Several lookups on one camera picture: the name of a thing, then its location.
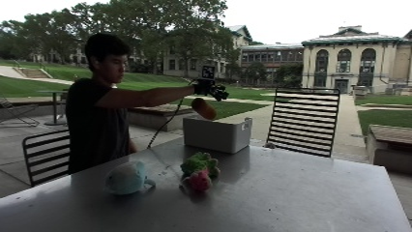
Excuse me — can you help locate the orange-brown soft toy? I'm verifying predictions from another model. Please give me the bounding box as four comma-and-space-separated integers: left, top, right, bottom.
191, 97, 219, 121

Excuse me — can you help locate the white marker cube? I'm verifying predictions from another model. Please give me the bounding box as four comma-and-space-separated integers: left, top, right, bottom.
202, 65, 216, 80

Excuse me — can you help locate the grey building behind trees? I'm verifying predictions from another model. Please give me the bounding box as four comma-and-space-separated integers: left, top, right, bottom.
162, 24, 255, 80

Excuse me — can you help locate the white plastic bin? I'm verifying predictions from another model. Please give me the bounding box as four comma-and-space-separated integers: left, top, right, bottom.
182, 116, 254, 155

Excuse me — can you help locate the dark brick building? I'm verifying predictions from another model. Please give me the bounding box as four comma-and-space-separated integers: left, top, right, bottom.
239, 43, 306, 87

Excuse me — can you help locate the stone bench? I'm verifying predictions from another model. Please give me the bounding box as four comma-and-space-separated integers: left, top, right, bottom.
364, 124, 412, 175
127, 102, 198, 132

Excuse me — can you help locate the black slatted metal chair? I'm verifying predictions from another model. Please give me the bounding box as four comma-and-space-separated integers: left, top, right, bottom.
20, 129, 72, 189
266, 87, 343, 159

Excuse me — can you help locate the green soft toy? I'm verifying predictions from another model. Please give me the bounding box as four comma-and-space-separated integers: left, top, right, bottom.
179, 151, 222, 180

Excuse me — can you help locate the large green tree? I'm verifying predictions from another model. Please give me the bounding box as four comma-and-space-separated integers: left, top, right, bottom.
0, 0, 243, 78

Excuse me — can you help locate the pink soft toy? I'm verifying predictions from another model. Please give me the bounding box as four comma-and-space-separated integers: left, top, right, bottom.
182, 169, 214, 193

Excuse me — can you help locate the the person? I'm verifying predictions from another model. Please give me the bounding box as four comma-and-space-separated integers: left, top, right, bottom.
64, 32, 231, 176

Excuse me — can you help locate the cream building with arched windows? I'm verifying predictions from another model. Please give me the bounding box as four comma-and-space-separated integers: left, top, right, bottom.
300, 25, 412, 95

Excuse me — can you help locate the light blue soft toy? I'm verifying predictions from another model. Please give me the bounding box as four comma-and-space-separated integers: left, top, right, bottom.
103, 159, 158, 196

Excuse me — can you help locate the round outdoor table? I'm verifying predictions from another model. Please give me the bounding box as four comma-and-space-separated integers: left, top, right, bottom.
36, 89, 71, 127

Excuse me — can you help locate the reclined metal lounge chair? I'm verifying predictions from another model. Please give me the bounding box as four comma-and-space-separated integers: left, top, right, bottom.
0, 96, 42, 128

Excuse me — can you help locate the black glove cable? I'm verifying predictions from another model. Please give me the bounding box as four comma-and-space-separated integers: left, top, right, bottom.
146, 79, 198, 150

